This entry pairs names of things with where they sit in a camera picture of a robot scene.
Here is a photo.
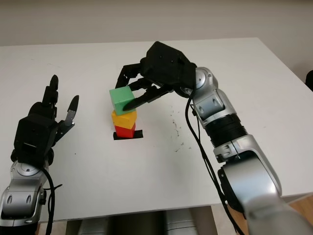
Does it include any silver right robot leg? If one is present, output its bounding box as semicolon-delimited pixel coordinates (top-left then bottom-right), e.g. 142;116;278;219
163;209;196;235

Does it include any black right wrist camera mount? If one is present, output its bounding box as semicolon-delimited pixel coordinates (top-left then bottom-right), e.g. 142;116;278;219
141;41;198;92

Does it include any green wooden block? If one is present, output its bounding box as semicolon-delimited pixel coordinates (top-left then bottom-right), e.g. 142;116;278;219
109;85;135;116

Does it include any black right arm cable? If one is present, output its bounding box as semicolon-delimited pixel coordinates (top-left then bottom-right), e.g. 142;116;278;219
185;90;245;235

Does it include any black chair edge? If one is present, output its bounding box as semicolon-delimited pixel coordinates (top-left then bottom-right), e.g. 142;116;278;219
305;70;313;93

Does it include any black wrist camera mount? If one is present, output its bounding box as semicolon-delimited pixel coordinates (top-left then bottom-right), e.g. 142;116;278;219
13;117;59;164
141;41;198;92

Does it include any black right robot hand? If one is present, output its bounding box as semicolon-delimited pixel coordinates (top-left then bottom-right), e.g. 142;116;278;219
114;62;196;112

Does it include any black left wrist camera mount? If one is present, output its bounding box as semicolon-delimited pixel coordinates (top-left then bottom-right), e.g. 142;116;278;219
13;117;59;164

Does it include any red wooden block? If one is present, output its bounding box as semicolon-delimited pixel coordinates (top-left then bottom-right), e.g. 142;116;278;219
114;123;136;139

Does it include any black tape strip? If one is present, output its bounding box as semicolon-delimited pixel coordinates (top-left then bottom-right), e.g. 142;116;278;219
113;130;143;141

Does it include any yellow wooden block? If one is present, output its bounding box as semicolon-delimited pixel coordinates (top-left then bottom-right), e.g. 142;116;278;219
111;110;136;130

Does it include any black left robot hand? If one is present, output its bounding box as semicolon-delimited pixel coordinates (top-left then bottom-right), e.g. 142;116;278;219
28;74;80;165

